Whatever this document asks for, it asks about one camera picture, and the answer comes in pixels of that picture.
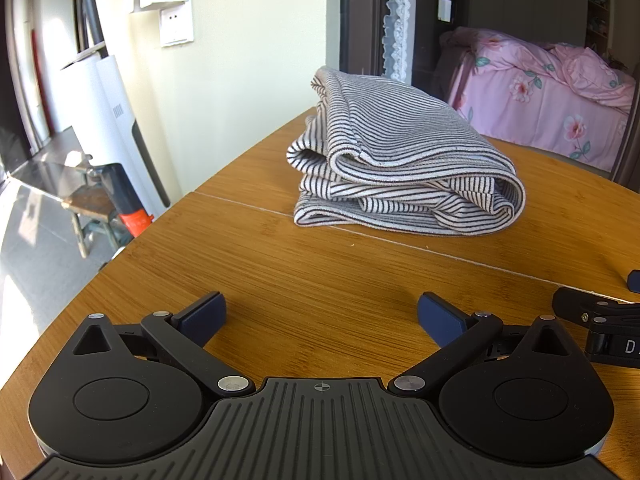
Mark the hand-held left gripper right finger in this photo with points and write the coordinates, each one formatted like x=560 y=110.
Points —
x=440 y=315

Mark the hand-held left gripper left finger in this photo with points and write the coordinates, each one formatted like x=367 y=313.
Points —
x=202 y=312

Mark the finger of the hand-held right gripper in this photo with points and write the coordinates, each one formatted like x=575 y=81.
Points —
x=634 y=281
x=575 y=302

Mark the black white striped garment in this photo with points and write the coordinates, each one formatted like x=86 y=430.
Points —
x=400 y=160

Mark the small wooden stool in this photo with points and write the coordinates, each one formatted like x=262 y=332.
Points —
x=92 y=200

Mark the pink floral duvet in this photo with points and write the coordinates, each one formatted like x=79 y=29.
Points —
x=540 y=90

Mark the wooden bookshelf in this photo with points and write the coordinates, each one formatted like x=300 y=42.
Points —
x=597 y=12

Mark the white lace curtain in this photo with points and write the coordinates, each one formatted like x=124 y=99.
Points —
x=397 y=20

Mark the white standing column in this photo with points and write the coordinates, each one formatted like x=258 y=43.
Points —
x=31 y=65

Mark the white socket cover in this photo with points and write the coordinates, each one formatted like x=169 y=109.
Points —
x=157 y=0

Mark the white wall socket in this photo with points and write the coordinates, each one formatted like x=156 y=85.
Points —
x=176 y=22

